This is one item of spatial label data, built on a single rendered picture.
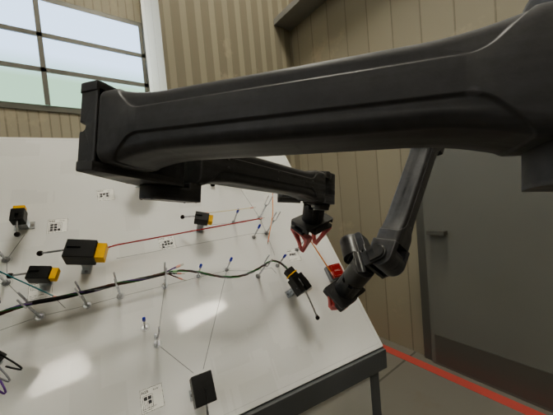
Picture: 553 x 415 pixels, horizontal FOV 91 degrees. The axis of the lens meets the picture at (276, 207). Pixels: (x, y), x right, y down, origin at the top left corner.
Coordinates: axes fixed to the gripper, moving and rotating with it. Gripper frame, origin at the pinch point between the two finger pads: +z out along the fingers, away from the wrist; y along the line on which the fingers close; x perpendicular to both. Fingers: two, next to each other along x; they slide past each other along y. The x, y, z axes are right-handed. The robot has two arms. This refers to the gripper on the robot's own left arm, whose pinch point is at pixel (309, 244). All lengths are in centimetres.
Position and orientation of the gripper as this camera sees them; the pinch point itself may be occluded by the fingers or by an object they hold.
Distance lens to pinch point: 79.4
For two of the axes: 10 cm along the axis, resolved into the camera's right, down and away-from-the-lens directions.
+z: -0.5, 8.5, 5.2
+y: -7.7, 3.0, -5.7
